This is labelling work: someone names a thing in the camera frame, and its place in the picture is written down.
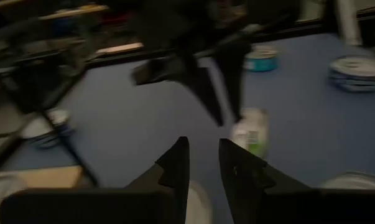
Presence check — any blue table mat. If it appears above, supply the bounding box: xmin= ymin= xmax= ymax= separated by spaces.
xmin=0 ymin=32 xmax=375 ymax=224

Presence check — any silver metal post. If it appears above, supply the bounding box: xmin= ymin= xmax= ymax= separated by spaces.
xmin=335 ymin=0 xmax=364 ymax=47

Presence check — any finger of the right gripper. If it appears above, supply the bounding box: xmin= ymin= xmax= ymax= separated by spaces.
xmin=171 ymin=57 xmax=224 ymax=127
xmin=216 ymin=40 xmax=252 ymax=123

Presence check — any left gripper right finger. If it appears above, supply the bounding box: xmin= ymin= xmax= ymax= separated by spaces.
xmin=219 ymin=138 xmax=311 ymax=224

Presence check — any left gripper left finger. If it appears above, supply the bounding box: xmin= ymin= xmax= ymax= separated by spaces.
xmin=126 ymin=136 xmax=191 ymax=224

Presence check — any dark blue label tuna can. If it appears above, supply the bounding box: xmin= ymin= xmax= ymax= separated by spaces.
xmin=21 ymin=107 xmax=76 ymax=149
xmin=327 ymin=55 xmax=375 ymax=93

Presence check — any teal label tuna can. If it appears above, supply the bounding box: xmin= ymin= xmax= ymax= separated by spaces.
xmin=243 ymin=45 xmax=280 ymax=73
xmin=320 ymin=170 xmax=375 ymax=190

